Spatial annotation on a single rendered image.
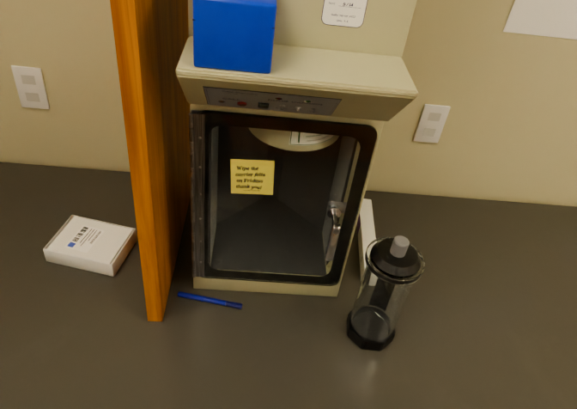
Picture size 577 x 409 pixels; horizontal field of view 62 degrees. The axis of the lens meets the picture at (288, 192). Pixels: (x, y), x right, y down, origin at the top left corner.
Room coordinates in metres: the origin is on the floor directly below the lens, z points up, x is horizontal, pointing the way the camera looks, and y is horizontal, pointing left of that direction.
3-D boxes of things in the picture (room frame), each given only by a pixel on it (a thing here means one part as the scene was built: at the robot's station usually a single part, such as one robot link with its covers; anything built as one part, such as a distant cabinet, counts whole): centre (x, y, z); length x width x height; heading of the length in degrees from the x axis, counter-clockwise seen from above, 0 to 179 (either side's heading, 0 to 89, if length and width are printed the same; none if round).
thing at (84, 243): (0.75, 0.43, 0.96); 0.16 x 0.12 x 0.04; 84
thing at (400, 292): (0.63, -0.21, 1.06); 0.11 x 0.11 x 0.21
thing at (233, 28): (0.63, 0.10, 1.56); 0.10 x 0.10 x 0.09; 6
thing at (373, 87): (0.64, 0.01, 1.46); 0.32 x 0.11 x 0.10; 96
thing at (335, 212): (0.67, -0.09, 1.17); 0.05 x 0.03 x 0.10; 6
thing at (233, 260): (0.69, 0.02, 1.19); 0.30 x 0.01 x 0.40; 96
